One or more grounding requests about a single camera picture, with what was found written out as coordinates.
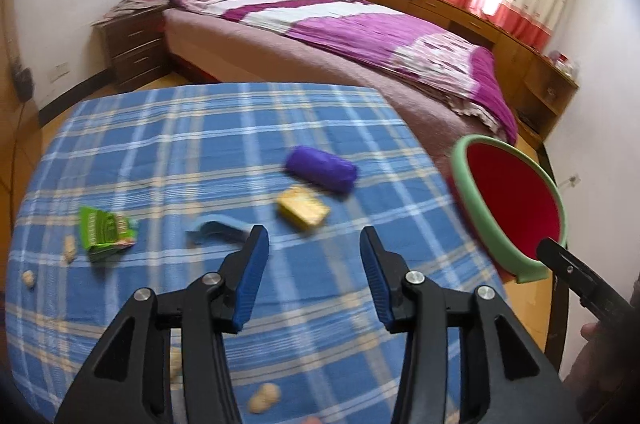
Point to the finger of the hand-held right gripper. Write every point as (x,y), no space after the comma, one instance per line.
(575,274)

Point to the green snack packet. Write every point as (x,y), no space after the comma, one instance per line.
(102,231)

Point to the blue curved plastic piece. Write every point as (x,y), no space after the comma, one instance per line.
(215,224)

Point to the long wooden cabinet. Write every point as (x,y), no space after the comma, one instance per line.
(545,89)

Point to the person's right hand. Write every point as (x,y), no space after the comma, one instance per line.
(605,364)

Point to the black power plug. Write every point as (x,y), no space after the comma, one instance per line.
(22,84)

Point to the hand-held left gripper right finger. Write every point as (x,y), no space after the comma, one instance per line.
(377,284)

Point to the red and white jar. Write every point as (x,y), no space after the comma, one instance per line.
(561,61)

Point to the peanut in shell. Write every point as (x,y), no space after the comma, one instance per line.
(175,364)
(69,250)
(263,398)
(28,280)

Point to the wooden wardrobe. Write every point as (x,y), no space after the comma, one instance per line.
(6,54)

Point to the white wall socket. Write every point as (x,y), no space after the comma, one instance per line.
(58,72)

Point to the red bucket with green rim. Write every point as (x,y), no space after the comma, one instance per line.
(510,194)

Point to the blue plaid tablecloth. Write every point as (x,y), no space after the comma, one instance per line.
(200,144)

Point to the wooden nightstand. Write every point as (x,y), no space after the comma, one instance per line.
(135,49)

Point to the bed with purple blanket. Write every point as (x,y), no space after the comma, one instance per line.
(350,19)

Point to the pink floral cloth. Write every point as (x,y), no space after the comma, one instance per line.
(130,6)

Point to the purple cloth roll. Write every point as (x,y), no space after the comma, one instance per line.
(320,169)

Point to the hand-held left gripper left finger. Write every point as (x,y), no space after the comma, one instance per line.
(247,284)

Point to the mattress with pink bedspread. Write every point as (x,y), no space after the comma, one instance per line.
(240,49)

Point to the yellow sponge block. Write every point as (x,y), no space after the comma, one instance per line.
(302,206)

